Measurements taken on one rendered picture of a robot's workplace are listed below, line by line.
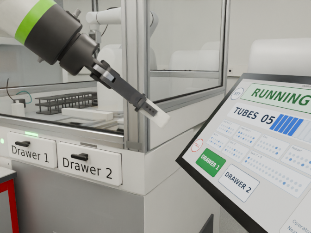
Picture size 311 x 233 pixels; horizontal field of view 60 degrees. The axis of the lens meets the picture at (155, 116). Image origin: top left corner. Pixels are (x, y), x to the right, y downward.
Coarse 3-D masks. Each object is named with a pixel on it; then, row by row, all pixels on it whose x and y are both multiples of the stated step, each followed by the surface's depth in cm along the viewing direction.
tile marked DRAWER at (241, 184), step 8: (232, 168) 54; (224, 176) 54; (232, 176) 53; (240, 176) 51; (248, 176) 50; (224, 184) 53; (232, 184) 51; (240, 184) 50; (248, 184) 48; (256, 184) 47; (232, 192) 50; (240, 192) 49; (248, 192) 47; (240, 200) 48
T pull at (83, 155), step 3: (81, 153) 95; (84, 153) 95; (72, 156) 94; (75, 156) 93; (78, 156) 92; (81, 156) 92; (84, 156) 92; (87, 156) 95; (81, 159) 92; (84, 159) 91; (87, 159) 91
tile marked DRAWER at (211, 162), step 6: (204, 150) 66; (210, 150) 64; (204, 156) 64; (210, 156) 62; (216, 156) 61; (198, 162) 65; (204, 162) 63; (210, 162) 61; (216, 162) 59; (222, 162) 58; (204, 168) 61; (210, 168) 60; (216, 168) 58; (210, 174) 58; (216, 174) 57
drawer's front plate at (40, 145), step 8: (8, 136) 117; (16, 136) 114; (24, 136) 112; (32, 136) 111; (8, 144) 118; (32, 144) 110; (40, 144) 107; (48, 144) 105; (32, 152) 110; (40, 152) 108; (48, 152) 106; (32, 160) 111; (40, 160) 109; (48, 160) 106; (56, 160) 106
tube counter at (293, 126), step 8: (272, 112) 55; (280, 112) 53; (264, 120) 56; (272, 120) 54; (280, 120) 52; (288, 120) 50; (296, 120) 49; (304, 120) 48; (264, 128) 54; (272, 128) 52; (280, 128) 51; (288, 128) 49; (296, 128) 48; (304, 128) 47; (288, 136) 48; (296, 136) 47; (304, 136) 45
